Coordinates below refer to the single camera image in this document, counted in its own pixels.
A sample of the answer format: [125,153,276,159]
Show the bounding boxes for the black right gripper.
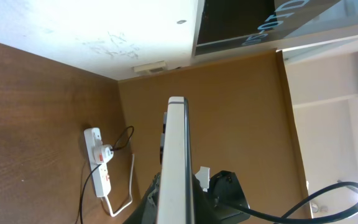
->
[124,173,161,224]

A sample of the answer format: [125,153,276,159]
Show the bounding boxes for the black flip smartphone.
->
[157,96,195,224]

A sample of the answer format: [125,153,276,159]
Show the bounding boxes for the black USB charging cable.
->
[78,125,135,224]

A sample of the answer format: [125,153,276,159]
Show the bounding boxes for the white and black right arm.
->
[124,170,250,224]

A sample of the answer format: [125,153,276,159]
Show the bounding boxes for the white USB charger adapter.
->
[93,144,114,164]

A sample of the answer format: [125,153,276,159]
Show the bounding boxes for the white power strip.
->
[84,128,111,198]

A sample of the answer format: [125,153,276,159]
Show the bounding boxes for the brown wooden side panel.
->
[119,50,308,216]

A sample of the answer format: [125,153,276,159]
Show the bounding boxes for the white power strip cord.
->
[103,153,135,218]

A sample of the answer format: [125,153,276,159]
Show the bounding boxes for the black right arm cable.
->
[216,181,358,224]

